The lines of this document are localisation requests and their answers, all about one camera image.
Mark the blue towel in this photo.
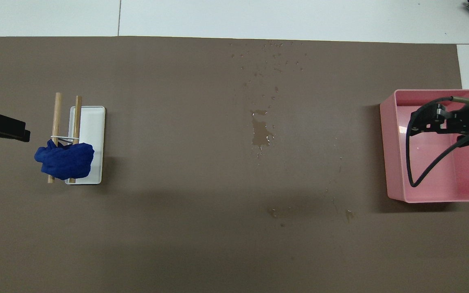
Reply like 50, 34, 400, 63
34, 139, 95, 180

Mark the water puddle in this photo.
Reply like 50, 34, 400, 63
252, 109, 276, 158

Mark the wooden dowel rod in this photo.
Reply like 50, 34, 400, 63
69, 96, 83, 184
48, 92, 62, 184

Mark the pink plastic bin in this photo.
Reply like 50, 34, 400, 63
380, 89, 469, 203

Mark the white rack base tray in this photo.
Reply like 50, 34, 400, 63
65, 106, 106, 185

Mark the brown table mat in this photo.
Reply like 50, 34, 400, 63
0, 36, 469, 293

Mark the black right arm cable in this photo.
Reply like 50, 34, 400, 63
405, 96, 469, 188

